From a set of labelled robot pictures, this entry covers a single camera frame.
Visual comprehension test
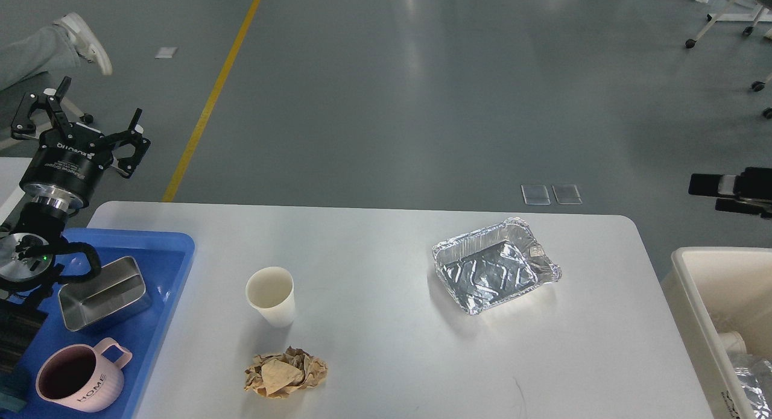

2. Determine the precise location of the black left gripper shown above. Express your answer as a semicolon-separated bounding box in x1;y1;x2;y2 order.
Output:
10;77;151;209

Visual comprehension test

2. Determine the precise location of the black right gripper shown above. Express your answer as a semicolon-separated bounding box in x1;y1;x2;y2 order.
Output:
689;167;771;219

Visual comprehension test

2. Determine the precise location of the stainless steel rectangular container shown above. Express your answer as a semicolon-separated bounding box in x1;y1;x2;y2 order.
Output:
57;256;152;334

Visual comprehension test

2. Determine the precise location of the pink ribbed mug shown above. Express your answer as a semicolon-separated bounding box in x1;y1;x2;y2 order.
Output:
35;337;133;413

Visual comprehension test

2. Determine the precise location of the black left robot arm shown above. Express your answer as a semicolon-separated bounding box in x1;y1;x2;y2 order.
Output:
1;77;151;374

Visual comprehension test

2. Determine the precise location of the white side table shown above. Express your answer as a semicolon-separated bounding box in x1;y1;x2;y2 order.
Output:
0;156;31;224

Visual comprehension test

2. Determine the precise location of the person in grey trousers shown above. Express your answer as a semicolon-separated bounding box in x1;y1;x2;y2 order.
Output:
1;12;113;90

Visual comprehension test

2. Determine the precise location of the cream plastic bin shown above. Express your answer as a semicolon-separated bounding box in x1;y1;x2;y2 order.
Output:
660;248;771;418

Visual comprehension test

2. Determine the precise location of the clear floor plate right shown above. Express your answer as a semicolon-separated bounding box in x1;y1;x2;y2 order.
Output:
551;184;583;205

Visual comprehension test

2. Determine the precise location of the clear floor plate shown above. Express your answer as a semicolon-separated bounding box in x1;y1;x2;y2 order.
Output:
520;184;551;206
551;184;583;205

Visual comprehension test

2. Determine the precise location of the white cup in bin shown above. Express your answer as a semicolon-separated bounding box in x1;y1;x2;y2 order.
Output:
718;331;747;354

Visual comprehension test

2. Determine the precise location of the blue plastic tray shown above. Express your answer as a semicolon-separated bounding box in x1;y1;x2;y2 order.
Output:
2;228;195;418

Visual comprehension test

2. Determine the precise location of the clear floor plate left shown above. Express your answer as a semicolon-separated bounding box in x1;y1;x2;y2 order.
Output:
520;184;551;206

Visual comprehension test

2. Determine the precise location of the crumpled foil in bin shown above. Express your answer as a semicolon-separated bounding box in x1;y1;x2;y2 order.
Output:
729;353;771;418

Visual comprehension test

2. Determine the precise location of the aluminium foil tray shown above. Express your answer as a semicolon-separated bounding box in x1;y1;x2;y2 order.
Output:
432;218;562;316

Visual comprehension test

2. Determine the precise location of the white paper cup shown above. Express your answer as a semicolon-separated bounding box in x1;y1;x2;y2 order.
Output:
245;267;297;328

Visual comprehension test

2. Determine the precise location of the teal sponge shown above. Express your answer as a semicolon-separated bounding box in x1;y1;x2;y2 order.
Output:
1;369;30;413

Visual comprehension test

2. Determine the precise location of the crumpled brown paper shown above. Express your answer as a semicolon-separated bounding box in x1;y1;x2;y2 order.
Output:
244;347;329;399

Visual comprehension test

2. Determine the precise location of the white wheeled frame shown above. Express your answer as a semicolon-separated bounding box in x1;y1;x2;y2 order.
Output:
685;0;772;118

